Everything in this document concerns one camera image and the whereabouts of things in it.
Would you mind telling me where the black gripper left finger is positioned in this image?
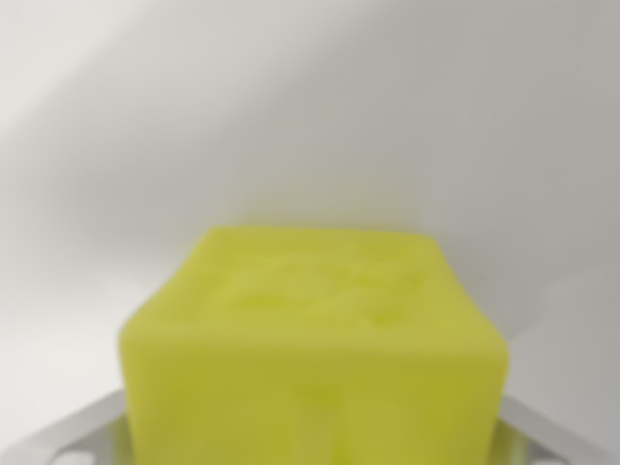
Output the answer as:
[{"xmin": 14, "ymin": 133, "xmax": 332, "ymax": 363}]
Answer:
[{"xmin": 0, "ymin": 389, "xmax": 135, "ymax": 465}]

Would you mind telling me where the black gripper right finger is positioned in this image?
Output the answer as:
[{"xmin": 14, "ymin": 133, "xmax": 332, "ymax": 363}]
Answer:
[{"xmin": 493, "ymin": 394, "xmax": 620, "ymax": 465}]

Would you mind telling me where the yellow cube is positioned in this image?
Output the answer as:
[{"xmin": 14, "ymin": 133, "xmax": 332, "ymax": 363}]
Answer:
[{"xmin": 118, "ymin": 225, "xmax": 511, "ymax": 465}]

